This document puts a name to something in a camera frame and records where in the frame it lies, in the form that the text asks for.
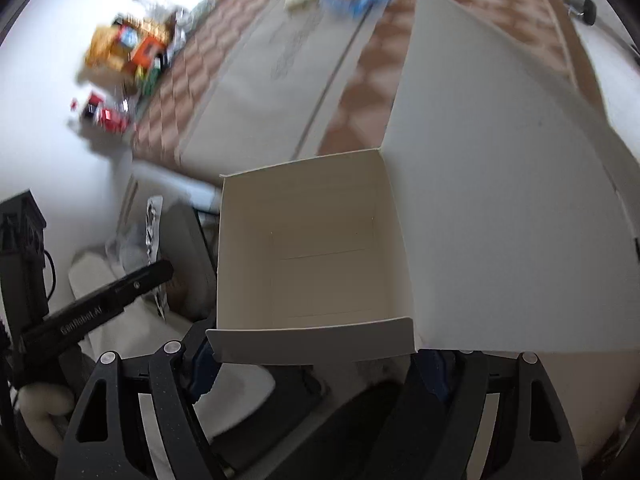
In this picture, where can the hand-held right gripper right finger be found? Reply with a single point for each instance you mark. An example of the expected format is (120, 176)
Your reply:
(435, 375)

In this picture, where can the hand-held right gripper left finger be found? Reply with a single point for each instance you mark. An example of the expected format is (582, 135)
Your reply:
(200, 372)

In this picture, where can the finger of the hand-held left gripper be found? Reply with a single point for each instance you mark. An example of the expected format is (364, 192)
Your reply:
(150, 276)

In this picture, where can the white cardboard box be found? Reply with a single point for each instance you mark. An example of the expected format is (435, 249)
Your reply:
(310, 260)

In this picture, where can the person's left forearm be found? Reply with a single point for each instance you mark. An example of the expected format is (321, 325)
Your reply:
(42, 402)

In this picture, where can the clear plastic bag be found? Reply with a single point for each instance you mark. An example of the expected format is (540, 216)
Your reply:
(127, 252)

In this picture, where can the person's dark clothing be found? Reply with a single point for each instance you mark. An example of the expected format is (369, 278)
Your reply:
(370, 435)

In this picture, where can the black red soda can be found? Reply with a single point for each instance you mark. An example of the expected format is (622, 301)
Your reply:
(91, 107)

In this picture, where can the brown checkered tablecloth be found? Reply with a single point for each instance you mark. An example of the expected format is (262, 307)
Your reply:
(240, 75)

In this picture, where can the orange box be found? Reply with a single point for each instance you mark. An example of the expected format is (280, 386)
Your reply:
(147, 55)

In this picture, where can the small barbell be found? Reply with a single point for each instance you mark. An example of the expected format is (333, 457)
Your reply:
(589, 10)

